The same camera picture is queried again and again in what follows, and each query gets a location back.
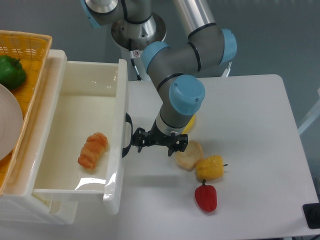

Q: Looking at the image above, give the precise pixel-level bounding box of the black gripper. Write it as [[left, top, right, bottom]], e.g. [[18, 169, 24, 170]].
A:
[[132, 127, 188, 157]]

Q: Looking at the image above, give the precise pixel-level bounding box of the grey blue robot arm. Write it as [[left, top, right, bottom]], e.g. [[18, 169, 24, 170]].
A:
[[81, 0, 237, 155]]

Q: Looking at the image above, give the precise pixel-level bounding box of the white drawer cabinet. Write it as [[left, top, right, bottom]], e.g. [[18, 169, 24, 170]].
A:
[[0, 49, 67, 224]]

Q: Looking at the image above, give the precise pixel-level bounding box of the yellow banana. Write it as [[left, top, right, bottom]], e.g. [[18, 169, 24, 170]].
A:
[[182, 114, 196, 134]]

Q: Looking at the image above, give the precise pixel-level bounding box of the pale bread roll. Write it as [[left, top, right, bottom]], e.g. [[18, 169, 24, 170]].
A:
[[175, 140, 204, 172]]

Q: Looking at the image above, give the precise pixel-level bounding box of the yellow bell pepper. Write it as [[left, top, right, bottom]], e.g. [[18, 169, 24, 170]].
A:
[[195, 155, 228, 181]]

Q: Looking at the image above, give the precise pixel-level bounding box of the croissant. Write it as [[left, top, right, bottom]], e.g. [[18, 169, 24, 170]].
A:
[[77, 132, 109, 170]]

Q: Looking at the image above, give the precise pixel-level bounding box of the red bell pepper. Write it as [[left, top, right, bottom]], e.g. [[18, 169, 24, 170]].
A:
[[194, 179, 218, 213]]

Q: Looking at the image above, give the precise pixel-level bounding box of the white plate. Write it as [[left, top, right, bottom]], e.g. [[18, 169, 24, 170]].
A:
[[0, 84, 23, 160]]

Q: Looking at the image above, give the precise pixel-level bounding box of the orange woven basket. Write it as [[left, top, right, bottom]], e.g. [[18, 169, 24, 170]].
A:
[[0, 30, 52, 195]]

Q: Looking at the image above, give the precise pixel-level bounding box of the green bell pepper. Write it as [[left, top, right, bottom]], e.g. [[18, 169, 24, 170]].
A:
[[0, 55, 27, 90]]

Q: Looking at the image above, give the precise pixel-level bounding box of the black device at table edge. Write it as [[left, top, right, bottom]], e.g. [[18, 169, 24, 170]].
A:
[[302, 202, 320, 229]]

